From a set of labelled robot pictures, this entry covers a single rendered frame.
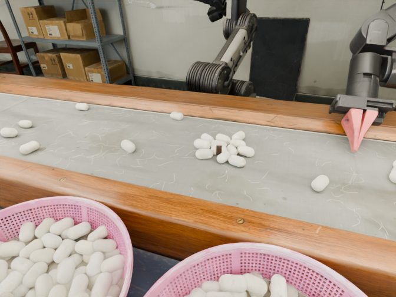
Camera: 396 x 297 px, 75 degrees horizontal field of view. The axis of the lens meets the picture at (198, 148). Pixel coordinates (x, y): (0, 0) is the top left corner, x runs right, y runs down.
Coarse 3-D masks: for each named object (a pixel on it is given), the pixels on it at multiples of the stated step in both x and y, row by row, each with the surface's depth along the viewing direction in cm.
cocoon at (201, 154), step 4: (208, 148) 52; (196, 152) 52; (200, 152) 51; (204, 152) 51; (208, 152) 51; (212, 152) 51; (196, 156) 52; (200, 156) 51; (204, 156) 51; (208, 156) 51; (212, 156) 52
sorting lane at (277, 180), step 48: (0, 96) 85; (0, 144) 59; (48, 144) 59; (96, 144) 58; (144, 144) 57; (192, 144) 57; (288, 144) 56; (336, 144) 55; (384, 144) 55; (192, 192) 44; (240, 192) 44; (288, 192) 44; (336, 192) 43; (384, 192) 43
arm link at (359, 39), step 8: (392, 8) 52; (376, 16) 53; (384, 16) 52; (392, 16) 52; (368, 24) 53; (392, 24) 52; (360, 32) 53; (392, 32) 52; (352, 40) 58; (360, 40) 54; (392, 40) 56; (352, 48) 58
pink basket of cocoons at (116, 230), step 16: (16, 208) 39; (32, 208) 39; (48, 208) 40; (64, 208) 40; (80, 208) 40; (96, 208) 39; (16, 224) 39; (96, 224) 39; (112, 224) 37; (0, 240) 38; (128, 240) 33; (128, 256) 31; (128, 272) 29; (128, 288) 28
